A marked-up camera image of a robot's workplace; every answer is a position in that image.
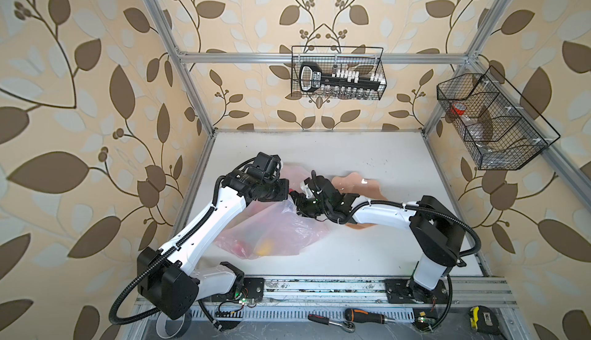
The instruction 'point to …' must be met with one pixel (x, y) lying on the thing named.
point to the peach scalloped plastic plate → (353, 184)
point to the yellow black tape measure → (483, 319)
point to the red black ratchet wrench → (347, 325)
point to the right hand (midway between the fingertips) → (284, 210)
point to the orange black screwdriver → (355, 314)
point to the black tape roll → (168, 328)
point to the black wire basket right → (500, 129)
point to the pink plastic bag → (271, 228)
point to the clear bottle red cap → (460, 108)
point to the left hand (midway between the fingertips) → (286, 190)
